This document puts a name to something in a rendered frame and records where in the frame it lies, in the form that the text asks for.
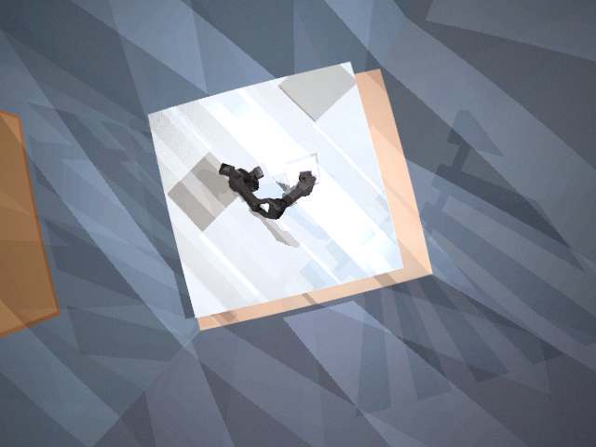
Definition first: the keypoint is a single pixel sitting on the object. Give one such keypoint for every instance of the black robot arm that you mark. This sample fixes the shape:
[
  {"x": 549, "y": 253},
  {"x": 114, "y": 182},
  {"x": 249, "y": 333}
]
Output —
[{"x": 277, "y": 206}]

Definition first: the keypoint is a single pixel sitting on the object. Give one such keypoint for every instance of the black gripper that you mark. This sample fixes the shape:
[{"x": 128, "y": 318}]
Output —
[{"x": 256, "y": 173}]

